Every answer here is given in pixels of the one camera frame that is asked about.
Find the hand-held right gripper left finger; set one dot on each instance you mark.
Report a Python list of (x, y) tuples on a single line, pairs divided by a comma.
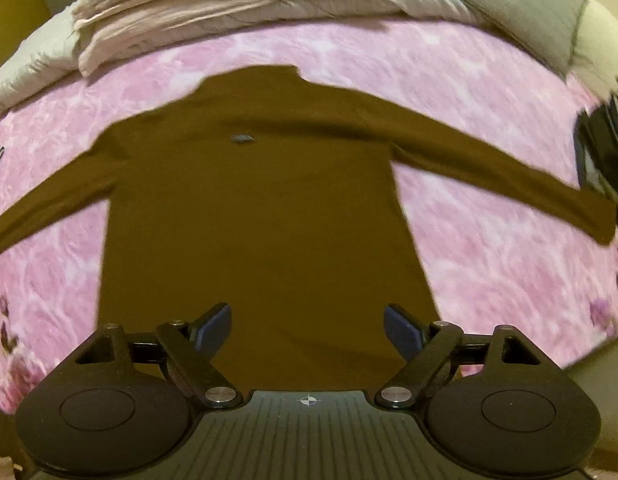
[(216, 325)]

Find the white striped duvet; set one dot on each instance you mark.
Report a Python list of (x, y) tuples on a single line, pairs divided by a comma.
[(29, 60)]

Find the pale pink folded quilt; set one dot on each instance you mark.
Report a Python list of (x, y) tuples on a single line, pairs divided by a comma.
[(214, 5)]

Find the brown long-sleeved sweater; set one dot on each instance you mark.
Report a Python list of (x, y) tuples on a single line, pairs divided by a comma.
[(264, 210)]

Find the grey ribbed pillow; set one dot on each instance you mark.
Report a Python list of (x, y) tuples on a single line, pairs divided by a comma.
[(529, 15)]

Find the stack of dark folded clothes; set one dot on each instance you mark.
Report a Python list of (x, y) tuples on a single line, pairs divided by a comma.
[(601, 160)]

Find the pink floral blanket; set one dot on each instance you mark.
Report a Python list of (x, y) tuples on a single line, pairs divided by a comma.
[(489, 260)]

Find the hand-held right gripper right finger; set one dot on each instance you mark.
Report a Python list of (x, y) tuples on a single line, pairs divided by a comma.
[(404, 330)]

